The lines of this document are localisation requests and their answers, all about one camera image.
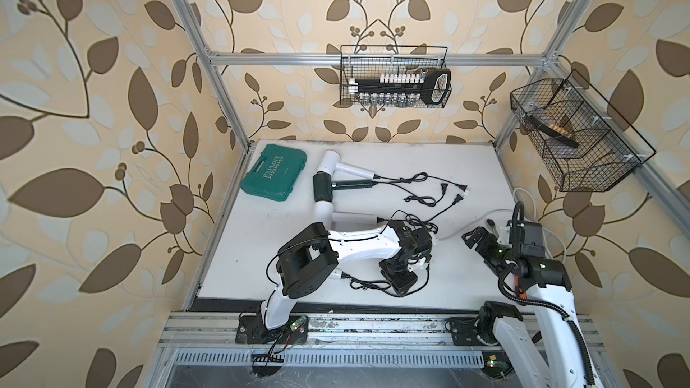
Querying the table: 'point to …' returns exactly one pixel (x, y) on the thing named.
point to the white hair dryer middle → (324, 213)
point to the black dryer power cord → (426, 223)
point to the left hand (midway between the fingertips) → (400, 286)
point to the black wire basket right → (587, 145)
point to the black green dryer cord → (426, 200)
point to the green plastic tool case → (274, 173)
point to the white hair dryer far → (330, 163)
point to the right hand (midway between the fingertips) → (472, 245)
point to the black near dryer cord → (357, 284)
